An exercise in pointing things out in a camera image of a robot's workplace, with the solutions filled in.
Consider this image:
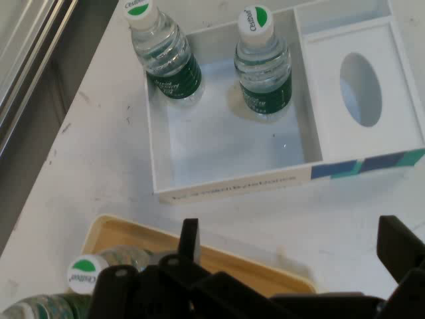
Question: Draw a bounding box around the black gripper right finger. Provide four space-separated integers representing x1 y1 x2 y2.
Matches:
377 215 425 319

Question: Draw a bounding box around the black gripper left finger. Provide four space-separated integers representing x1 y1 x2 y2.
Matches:
88 217 214 319

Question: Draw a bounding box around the clear water bottle green label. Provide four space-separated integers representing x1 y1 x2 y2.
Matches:
234 5 293 124
67 245 157 294
123 0 205 106
0 292 92 319

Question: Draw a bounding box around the bamboo tray cream rim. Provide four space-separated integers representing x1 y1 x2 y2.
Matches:
81 214 317 296

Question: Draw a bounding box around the white cardboard box blue print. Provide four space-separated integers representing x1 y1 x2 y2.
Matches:
144 0 425 204

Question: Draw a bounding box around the white insert with oval hole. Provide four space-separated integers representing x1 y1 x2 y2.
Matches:
303 21 425 161

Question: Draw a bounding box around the aluminium wall rail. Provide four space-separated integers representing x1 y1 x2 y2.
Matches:
0 0 80 154

